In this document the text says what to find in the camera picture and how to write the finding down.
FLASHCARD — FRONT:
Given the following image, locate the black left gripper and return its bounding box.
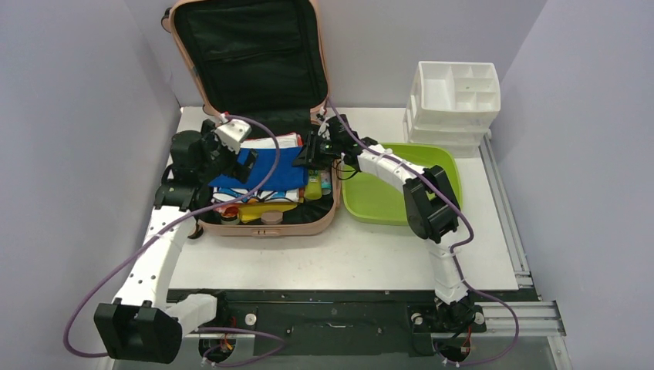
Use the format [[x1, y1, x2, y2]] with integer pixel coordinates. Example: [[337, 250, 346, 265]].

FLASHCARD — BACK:
[[197, 121, 257, 183]]

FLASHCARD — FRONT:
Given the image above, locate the blue cloth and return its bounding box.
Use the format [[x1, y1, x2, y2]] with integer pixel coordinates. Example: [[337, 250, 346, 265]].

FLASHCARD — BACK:
[[209, 146, 308, 191]]

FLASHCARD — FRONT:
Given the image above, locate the pink hard-shell suitcase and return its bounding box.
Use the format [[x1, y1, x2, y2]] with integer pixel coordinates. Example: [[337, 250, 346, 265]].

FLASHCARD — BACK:
[[161, 1, 341, 237]]

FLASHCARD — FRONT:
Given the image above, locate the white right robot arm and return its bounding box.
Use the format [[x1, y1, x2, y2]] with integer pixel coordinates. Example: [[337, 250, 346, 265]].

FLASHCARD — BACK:
[[292, 115, 480, 335]]

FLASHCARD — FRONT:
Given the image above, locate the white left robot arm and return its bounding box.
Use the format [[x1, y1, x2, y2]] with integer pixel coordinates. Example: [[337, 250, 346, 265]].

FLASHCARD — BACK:
[[93, 118, 258, 364]]

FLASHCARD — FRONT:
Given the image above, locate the small white pink bottle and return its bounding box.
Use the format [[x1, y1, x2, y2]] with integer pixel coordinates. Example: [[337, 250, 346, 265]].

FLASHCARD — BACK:
[[320, 170, 332, 196]]

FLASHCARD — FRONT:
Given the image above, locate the yellow-green spray bottle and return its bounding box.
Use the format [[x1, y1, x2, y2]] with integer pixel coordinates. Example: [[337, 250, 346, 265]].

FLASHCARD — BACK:
[[304, 170, 322, 201]]

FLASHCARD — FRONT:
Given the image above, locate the red folded garment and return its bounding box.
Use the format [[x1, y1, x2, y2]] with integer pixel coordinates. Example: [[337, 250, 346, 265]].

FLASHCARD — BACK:
[[214, 203, 240, 217]]

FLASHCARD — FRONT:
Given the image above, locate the yellow packet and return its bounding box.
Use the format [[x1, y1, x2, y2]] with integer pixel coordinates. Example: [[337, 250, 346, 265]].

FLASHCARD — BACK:
[[238, 202, 298, 223]]

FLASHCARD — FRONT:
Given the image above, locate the small round gold-rim jar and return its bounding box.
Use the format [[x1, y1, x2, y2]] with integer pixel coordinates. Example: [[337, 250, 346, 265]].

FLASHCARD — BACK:
[[220, 212, 241, 225]]

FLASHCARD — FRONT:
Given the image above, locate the pink octagonal lid jar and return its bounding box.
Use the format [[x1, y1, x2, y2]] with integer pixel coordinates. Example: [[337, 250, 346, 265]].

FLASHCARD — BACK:
[[260, 210, 284, 225]]

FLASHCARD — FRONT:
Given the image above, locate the green plastic tray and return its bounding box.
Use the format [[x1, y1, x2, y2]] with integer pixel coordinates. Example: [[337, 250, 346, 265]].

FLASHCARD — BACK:
[[342, 143, 464, 226]]

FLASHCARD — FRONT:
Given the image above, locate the white drawer organizer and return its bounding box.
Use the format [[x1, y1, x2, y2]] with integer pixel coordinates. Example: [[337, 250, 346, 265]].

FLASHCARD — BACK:
[[403, 61, 501, 158]]

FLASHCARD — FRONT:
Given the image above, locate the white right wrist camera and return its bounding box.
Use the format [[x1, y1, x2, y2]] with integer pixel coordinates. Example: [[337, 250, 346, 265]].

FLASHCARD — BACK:
[[315, 106, 331, 140]]

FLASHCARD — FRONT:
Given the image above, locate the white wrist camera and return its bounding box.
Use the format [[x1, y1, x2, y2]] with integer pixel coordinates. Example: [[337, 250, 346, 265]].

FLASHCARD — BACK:
[[214, 119, 251, 153], [315, 106, 331, 140]]

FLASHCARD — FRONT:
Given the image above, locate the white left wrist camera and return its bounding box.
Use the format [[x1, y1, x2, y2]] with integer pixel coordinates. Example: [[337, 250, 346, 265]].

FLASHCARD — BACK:
[[214, 119, 251, 153]]

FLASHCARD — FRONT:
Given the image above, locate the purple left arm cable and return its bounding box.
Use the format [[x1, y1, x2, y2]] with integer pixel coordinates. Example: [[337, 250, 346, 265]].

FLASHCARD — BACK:
[[62, 113, 287, 368]]

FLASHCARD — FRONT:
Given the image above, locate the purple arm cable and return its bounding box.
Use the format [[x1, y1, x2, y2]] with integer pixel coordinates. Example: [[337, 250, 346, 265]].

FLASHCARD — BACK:
[[319, 96, 521, 368], [62, 113, 287, 368]]

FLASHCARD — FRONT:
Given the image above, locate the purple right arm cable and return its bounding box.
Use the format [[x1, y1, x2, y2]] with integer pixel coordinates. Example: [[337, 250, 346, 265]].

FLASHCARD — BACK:
[[319, 96, 521, 368]]

